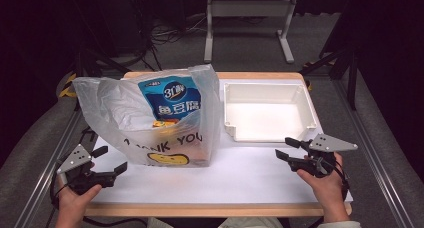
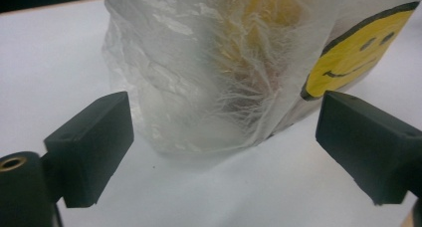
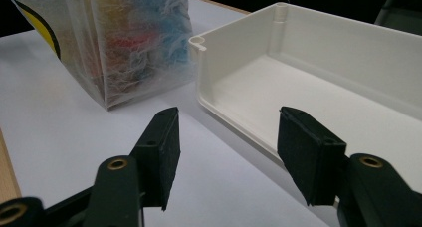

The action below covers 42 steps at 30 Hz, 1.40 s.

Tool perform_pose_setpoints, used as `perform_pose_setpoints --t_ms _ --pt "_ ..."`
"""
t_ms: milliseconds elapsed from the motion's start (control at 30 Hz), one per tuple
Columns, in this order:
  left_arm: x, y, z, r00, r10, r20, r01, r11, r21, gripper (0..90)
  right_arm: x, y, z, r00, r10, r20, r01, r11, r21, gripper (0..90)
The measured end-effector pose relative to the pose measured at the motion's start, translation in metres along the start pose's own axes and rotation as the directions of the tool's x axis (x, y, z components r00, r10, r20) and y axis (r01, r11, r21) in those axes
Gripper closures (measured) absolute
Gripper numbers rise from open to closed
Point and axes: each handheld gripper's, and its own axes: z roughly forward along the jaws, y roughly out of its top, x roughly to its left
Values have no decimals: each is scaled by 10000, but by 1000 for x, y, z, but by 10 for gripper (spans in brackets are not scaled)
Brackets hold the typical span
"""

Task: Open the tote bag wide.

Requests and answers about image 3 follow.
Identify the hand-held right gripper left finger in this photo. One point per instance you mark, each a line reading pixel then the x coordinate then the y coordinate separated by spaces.
pixel 159 154

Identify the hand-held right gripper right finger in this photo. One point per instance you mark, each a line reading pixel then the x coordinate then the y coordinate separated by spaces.
pixel 308 154

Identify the grey metal stand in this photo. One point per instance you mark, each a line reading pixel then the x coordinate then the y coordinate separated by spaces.
pixel 401 14

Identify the white plastic tray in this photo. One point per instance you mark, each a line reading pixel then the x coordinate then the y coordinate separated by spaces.
pixel 298 81

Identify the clear plastic bag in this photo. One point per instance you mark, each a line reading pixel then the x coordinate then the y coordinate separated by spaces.
pixel 99 54

